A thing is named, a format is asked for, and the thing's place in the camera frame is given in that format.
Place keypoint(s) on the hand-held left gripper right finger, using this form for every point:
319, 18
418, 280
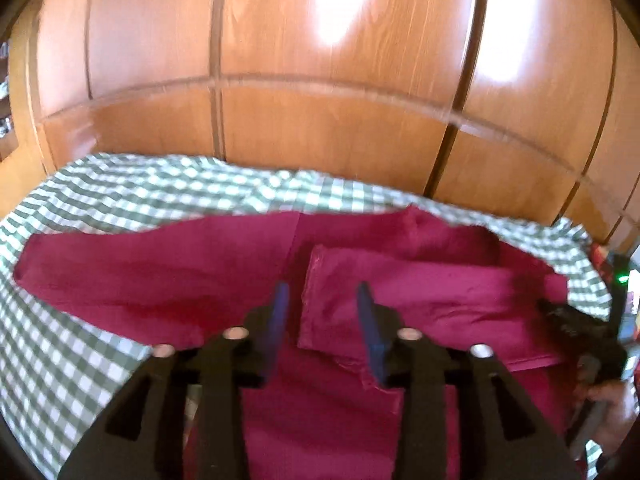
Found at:
370, 332

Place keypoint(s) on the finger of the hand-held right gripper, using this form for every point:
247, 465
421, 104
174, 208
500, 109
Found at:
570, 322

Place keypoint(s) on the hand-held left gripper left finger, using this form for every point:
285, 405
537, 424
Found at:
277, 327

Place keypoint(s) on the dark red garment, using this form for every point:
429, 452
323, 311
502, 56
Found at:
200, 270

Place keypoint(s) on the person's right hand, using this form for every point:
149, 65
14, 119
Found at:
620, 415

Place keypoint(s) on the green white checked bedsheet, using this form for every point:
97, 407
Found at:
150, 185

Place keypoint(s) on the wooden wardrobe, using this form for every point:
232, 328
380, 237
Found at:
325, 110

